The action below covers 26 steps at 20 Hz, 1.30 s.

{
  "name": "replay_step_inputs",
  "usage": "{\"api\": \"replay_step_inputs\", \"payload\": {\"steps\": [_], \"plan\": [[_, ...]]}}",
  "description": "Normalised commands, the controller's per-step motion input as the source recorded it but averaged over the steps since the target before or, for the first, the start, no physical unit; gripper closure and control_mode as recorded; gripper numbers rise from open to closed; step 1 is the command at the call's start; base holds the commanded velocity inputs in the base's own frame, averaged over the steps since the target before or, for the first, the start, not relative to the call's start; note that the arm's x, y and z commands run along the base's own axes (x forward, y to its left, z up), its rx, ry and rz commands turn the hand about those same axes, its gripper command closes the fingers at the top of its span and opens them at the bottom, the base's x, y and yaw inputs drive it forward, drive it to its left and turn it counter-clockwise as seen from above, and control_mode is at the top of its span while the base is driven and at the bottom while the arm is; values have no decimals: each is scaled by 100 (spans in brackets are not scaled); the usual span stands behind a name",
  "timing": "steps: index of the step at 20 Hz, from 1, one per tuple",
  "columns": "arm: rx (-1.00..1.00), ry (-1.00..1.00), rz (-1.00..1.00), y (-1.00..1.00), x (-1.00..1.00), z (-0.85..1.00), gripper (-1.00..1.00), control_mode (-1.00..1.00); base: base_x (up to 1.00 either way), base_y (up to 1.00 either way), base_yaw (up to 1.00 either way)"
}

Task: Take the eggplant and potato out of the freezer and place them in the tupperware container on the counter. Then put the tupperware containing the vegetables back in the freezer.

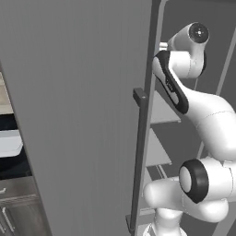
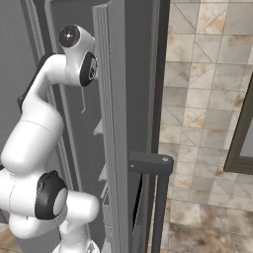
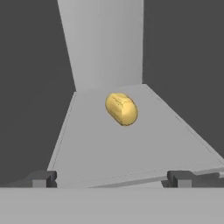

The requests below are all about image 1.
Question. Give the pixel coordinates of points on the grey wooden cupboard door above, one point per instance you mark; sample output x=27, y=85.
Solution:
x=27, y=218

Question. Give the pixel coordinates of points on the grey wooden drawer front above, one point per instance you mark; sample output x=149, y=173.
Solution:
x=21, y=187

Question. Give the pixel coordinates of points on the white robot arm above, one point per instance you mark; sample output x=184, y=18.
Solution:
x=215, y=123

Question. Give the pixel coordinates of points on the black built-in oven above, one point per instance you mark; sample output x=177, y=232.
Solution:
x=15, y=167

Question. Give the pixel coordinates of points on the grey fridge shelf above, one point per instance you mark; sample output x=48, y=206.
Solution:
x=156, y=153
x=161, y=112

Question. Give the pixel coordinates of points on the grey fridge body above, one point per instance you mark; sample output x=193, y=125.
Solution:
x=184, y=12

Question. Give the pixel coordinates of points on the grey fridge door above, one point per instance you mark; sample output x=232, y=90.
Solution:
x=76, y=107

